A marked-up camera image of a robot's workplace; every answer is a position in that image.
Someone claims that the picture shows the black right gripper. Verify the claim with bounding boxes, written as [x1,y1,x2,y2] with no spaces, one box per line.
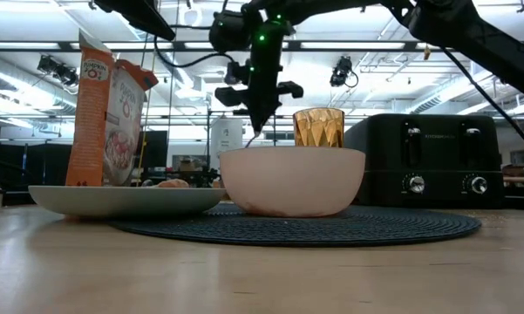
[213,28,305,134]

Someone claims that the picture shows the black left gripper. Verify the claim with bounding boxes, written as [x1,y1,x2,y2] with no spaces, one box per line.
[93,0,177,42]

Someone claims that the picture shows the silver spoon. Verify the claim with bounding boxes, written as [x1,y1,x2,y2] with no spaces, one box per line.
[242,129,262,150]

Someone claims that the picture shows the amber faceted glass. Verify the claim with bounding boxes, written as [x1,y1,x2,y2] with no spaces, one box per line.
[292,106,346,149]

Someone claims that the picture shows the orange pumpkin cereal box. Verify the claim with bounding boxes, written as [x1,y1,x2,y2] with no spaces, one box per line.
[64,29,160,188]

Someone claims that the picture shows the pale round plate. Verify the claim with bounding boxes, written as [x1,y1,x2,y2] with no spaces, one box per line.
[27,184,228,219]

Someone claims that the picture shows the white cylinder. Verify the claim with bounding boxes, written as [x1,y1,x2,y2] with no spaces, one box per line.
[208,116,244,172]

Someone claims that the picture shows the pink ceramic bowl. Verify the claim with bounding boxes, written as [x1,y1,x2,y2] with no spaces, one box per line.
[218,146,367,219]

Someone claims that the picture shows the tan bread roll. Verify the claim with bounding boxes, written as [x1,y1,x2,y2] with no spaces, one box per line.
[155,178,191,189]

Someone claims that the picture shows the dark blue woven placemat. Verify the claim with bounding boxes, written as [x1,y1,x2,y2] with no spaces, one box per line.
[107,201,483,249]

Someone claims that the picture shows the black four-slot toaster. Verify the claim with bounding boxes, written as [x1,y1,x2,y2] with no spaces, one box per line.
[343,113,506,209]

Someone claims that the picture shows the black partition panels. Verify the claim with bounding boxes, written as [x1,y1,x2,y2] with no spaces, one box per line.
[0,125,73,189]

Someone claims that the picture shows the black overhead camera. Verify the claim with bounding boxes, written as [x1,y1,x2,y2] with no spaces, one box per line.
[329,55,359,88]

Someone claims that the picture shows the yellow hanging cord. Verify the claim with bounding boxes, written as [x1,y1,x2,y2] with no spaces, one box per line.
[135,43,158,188]

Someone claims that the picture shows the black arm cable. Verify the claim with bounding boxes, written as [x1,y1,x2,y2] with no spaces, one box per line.
[439,45,524,147]

